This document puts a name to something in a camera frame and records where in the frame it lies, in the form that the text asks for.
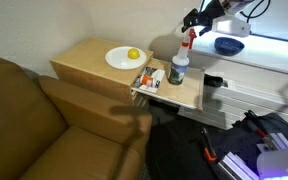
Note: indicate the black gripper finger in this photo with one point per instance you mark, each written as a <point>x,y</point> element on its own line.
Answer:
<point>191,19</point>
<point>205,30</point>

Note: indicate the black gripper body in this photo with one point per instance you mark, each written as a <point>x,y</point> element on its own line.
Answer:
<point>214,11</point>

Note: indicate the spray bottle with red trigger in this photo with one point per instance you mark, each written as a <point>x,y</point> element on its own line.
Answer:
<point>178,70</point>

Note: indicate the small orange-label pill bottle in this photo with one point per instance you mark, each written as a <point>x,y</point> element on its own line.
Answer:
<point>147,80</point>

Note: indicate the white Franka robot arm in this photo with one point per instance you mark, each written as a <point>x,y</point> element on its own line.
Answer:
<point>277,163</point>

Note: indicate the aluminium robot base rails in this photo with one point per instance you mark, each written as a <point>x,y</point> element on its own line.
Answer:
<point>237,165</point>

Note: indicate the dark blue bowl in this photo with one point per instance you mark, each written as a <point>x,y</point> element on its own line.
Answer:
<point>229,46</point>

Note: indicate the small black bundle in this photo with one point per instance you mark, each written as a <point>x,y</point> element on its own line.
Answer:
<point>214,81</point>

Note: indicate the yellow lemon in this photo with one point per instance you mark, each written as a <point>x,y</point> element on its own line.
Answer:
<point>133,53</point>

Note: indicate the white window sill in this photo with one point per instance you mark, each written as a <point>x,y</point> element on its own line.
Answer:
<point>267,56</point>

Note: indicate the white round plate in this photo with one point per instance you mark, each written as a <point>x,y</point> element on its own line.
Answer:
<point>117,56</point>

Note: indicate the light wooden nightstand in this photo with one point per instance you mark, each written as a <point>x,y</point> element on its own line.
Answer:
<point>90,66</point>

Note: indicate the black base mat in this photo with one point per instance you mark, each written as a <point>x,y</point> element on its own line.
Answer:
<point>237,140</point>

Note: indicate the red and black clamp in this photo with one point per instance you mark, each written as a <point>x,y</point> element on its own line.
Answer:
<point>260,131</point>

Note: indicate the brown leather sofa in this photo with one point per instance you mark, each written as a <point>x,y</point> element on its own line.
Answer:
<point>34,133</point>

